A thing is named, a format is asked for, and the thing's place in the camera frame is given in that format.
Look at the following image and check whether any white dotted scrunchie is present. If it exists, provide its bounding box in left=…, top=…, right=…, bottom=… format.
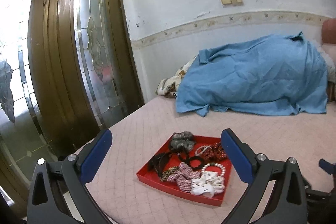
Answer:
left=190, top=171, right=225, bottom=198

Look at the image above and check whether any red shallow tray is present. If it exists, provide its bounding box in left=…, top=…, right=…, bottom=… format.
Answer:
left=137, top=131, right=232, bottom=206

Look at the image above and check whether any black fuzzy scrunchie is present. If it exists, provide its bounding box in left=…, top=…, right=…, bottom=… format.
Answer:
left=178, top=155, right=205, bottom=171

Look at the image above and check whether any beige wall switch plate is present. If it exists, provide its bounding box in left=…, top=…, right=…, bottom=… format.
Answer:
left=220, top=0, right=244, bottom=7

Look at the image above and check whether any blue cloth blanket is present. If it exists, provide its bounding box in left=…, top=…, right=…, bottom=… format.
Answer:
left=175, top=34, right=328, bottom=117

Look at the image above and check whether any patterned cream blanket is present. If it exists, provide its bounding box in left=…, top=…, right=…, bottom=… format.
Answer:
left=155, top=56, right=196, bottom=99

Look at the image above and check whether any rhinestone butterfly hair clip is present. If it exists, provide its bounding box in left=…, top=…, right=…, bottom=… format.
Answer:
left=148, top=152, right=172, bottom=178

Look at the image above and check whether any salmon pink cushion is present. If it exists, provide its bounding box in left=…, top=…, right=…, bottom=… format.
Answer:
left=321, top=18, right=336, bottom=44

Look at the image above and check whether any pink quilted mattress cover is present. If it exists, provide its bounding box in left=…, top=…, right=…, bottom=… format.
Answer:
left=87, top=97, right=335, bottom=223

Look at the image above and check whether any brown glass panel door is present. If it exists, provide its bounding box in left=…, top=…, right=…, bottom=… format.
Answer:
left=1, top=0, right=143, bottom=223

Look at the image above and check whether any grey bead bracelet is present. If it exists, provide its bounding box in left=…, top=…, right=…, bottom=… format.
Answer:
left=194, top=144, right=211, bottom=157

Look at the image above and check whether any leopard print hair clip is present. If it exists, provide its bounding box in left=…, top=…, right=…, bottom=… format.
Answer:
left=160, top=166, right=181, bottom=182

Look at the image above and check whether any white pearl bracelet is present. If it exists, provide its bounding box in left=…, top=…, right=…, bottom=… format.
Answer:
left=200, top=162, right=227, bottom=179

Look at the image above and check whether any grey sheer scrunchie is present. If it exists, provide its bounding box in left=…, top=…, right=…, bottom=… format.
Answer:
left=169, top=131, right=195, bottom=152

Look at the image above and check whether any striped beige pillow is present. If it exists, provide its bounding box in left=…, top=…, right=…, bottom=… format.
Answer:
left=321, top=43, right=335, bottom=102

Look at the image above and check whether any red polka dot scrunchie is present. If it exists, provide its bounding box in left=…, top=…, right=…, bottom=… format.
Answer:
left=201, top=142, right=227, bottom=162

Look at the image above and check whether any red white checked scrunchie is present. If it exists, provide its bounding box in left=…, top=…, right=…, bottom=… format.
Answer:
left=175, top=162, right=201, bottom=193

